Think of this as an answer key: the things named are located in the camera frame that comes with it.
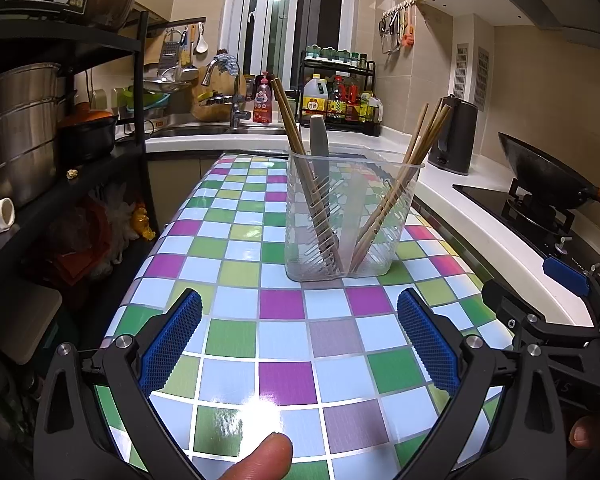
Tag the person's left hand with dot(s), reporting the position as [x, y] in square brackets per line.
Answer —
[265, 457]

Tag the black pot with orange lid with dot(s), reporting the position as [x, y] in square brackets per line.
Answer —
[87, 137]

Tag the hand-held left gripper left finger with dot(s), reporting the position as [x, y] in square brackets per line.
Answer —
[172, 340]

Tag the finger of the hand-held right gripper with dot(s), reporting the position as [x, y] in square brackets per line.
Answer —
[565, 275]
[510, 307]

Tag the black spice rack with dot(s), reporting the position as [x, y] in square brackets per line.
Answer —
[330, 62]

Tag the dark soy sauce bottle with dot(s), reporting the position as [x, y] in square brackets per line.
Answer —
[336, 105]

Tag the small yellow oil dispenser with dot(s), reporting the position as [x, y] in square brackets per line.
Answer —
[372, 110]

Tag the black gas stove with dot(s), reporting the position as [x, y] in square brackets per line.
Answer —
[490, 205]

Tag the red label sauce bottle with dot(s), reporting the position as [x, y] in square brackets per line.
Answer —
[352, 97]

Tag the group of wooden chopsticks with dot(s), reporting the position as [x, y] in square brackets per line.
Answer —
[291, 120]

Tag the black storage rack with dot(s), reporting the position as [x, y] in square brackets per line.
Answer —
[80, 42]

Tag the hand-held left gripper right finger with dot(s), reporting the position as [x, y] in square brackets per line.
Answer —
[427, 340]

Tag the metal grater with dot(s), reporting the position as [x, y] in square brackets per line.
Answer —
[169, 55]

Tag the white hanging ladle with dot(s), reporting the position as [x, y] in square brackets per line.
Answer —
[201, 46]

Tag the narrow wall vent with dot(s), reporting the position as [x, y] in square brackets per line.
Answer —
[460, 70]

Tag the hanging kitchen tools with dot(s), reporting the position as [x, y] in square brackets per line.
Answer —
[395, 30]

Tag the colourful checkered table cover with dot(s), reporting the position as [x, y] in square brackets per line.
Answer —
[280, 305]

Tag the row of spice jars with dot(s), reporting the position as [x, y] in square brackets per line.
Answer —
[325, 52]

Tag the yellow plastic toy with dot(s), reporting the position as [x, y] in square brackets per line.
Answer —
[141, 222]

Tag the black electric kettle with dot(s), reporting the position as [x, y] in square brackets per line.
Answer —
[455, 135]

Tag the green plastic basin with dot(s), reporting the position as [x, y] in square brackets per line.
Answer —
[145, 100]

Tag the large steel stockpot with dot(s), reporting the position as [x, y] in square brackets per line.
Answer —
[15, 135]

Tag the clear plastic utensil holder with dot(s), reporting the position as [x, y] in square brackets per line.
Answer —
[300, 240]

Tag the pink dish soap bottle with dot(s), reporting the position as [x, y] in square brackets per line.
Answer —
[262, 102]

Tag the person's right hand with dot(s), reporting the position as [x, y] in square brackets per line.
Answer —
[587, 431]

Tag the chrome faucet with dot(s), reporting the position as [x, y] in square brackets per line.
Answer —
[237, 105]

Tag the beige board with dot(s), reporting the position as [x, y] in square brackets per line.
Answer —
[20, 320]

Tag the steel kitchen sink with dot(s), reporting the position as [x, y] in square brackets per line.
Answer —
[195, 131]

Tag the blue patterned cloth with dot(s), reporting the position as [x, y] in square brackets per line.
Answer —
[228, 62]

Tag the white spoon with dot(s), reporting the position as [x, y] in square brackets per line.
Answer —
[318, 135]

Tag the red plastic bag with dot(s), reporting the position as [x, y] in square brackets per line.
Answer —
[80, 260]

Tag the white framed window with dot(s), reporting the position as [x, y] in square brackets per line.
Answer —
[280, 10]

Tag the round wooden cutting board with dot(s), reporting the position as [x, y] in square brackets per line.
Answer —
[205, 110]

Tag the wide wall vent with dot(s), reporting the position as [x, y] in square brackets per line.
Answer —
[483, 77]

